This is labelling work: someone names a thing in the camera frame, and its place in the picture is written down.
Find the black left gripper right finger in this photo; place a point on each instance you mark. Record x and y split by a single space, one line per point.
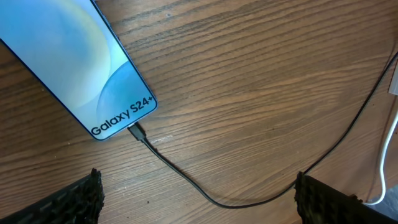
318 203

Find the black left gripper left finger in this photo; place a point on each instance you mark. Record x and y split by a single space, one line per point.
78 203

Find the blue Galaxy smartphone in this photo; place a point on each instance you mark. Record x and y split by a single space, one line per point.
70 47

